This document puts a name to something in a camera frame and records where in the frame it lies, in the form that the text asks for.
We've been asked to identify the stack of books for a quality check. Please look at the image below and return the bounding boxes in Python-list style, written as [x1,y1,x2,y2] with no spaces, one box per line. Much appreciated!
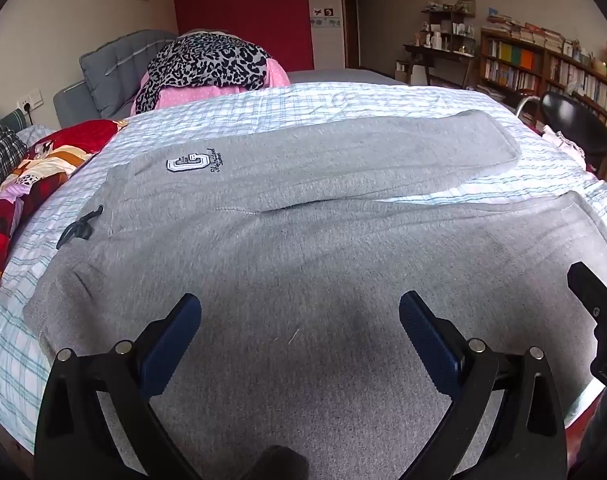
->
[486,7,567,51]

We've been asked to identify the grey sweat pants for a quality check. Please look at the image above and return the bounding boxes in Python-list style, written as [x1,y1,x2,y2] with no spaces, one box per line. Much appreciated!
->
[22,109,607,480]

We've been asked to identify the dark wooden desk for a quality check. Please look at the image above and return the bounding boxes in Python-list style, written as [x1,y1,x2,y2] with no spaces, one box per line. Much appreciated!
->
[402,42,477,88]

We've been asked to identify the leopard print cloth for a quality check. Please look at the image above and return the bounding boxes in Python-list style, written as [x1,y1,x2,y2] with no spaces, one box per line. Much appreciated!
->
[135,32,269,116]

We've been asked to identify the red patterned quilt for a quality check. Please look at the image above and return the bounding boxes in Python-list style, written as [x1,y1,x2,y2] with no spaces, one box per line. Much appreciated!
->
[0,119,129,301]

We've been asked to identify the grey bed headboard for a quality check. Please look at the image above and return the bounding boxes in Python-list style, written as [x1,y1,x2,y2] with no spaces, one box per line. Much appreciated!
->
[52,80,99,128]

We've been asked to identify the grey quilted cushion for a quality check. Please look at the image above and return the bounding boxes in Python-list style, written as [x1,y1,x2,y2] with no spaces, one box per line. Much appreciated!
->
[78,29,179,120]

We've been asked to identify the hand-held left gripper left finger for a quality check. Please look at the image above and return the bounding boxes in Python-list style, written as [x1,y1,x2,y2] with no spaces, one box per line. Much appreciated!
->
[34,292,204,480]

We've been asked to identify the light blue pillow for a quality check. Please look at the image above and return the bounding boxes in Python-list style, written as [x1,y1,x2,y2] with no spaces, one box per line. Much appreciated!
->
[16,125,54,146]

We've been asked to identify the pink pillow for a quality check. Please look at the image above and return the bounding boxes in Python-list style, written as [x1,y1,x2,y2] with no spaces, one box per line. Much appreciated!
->
[130,57,290,116]

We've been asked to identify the brown wooden door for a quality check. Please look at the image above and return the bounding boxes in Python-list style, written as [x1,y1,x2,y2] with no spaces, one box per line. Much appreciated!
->
[341,0,367,68]

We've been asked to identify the white pink cloth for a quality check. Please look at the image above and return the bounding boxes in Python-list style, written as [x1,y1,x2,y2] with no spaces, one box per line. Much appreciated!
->
[541,125,587,158]

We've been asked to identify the grey blanket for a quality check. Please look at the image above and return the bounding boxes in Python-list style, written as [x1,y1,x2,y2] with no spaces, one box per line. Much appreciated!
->
[286,67,409,88]

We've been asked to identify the wooden bookshelf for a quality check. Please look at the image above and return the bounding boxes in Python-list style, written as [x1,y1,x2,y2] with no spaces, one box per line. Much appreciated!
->
[478,27,607,131]

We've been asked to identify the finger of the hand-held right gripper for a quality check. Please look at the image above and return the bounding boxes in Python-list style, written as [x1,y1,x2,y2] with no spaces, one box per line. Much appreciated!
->
[567,261,607,403]

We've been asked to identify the plaid white bed sheet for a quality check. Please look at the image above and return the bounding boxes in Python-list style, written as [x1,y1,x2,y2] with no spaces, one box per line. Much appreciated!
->
[0,80,607,453]

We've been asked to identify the white wardrobe panel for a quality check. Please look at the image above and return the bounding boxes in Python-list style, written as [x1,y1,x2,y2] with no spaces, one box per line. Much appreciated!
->
[306,0,347,71]

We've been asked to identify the white wall socket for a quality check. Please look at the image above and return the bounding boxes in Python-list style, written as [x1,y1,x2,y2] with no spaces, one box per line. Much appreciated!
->
[16,91,43,113]

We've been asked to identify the small desk shelf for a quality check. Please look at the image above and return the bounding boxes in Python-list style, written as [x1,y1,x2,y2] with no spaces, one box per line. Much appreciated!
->
[421,2,477,53]

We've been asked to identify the black chair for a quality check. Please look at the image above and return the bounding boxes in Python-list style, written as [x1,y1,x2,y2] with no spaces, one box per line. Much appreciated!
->
[513,91,607,171]

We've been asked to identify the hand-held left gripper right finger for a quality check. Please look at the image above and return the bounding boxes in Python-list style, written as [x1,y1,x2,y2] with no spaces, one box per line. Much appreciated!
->
[398,290,569,480]

